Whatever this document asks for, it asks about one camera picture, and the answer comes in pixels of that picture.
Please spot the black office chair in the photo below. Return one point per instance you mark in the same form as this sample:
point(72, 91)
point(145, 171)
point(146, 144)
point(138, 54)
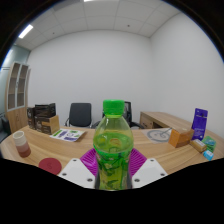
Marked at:
point(80, 114)

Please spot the black sofa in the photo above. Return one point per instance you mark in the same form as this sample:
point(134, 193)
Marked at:
point(4, 128)

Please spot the small tan box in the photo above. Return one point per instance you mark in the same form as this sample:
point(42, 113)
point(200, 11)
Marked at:
point(198, 145)

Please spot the green drink bottle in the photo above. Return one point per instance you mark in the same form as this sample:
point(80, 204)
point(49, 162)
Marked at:
point(113, 146)

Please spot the ceiling light panel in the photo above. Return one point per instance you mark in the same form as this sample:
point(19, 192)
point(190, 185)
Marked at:
point(25, 31)

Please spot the black striped box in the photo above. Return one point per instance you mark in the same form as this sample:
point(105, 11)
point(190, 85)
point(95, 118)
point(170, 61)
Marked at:
point(45, 110)

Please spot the grey mesh office chair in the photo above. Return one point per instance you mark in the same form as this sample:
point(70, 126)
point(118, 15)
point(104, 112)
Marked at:
point(128, 115)

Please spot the orange box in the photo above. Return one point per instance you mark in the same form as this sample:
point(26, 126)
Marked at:
point(180, 138)

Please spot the flat round red coaster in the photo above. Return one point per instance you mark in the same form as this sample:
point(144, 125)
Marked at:
point(50, 165)

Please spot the kraft brown cardboard box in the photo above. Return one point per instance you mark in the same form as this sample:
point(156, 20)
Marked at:
point(48, 125)

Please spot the small blue box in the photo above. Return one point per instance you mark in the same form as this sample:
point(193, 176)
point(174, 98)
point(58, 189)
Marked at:
point(208, 155)

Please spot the wooden side desk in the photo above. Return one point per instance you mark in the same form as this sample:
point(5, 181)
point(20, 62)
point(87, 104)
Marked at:
point(160, 119)

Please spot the tall dark brown box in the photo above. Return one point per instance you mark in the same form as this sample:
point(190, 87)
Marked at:
point(31, 118)

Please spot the wooden shelf cabinet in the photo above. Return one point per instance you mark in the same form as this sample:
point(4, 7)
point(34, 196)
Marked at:
point(16, 116)

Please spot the green flat box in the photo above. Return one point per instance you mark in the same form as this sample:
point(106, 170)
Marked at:
point(210, 142)

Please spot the white printed leaflet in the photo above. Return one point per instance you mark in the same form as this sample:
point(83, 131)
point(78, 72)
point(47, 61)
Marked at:
point(67, 135)

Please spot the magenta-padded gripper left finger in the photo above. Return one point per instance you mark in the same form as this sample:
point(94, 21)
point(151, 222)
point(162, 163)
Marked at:
point(76, 171)

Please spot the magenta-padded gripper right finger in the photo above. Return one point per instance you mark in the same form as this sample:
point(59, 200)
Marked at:
point(150, 171)

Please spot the white and brown ceramic cup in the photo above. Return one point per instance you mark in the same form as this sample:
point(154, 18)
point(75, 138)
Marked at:
point(21, 145)

